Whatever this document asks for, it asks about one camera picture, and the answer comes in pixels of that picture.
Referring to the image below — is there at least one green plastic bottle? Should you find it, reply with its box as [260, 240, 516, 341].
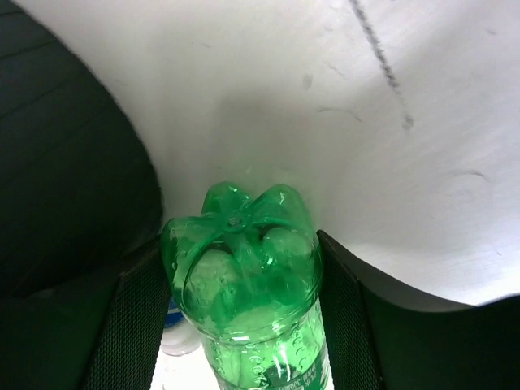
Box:
[161, 182, 331, 389]

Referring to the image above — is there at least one clear unlabeled plastic bottle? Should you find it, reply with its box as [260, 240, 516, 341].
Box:
[160, 297, 201, 389]

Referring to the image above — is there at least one black plastic trash bin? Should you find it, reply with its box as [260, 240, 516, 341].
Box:
[1, 1, 163, 298]

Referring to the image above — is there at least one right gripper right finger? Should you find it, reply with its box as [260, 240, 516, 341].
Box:
[318, 232, 519, 389]

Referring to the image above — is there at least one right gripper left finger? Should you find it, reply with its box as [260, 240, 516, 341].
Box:
[1, 239, 169, 389]

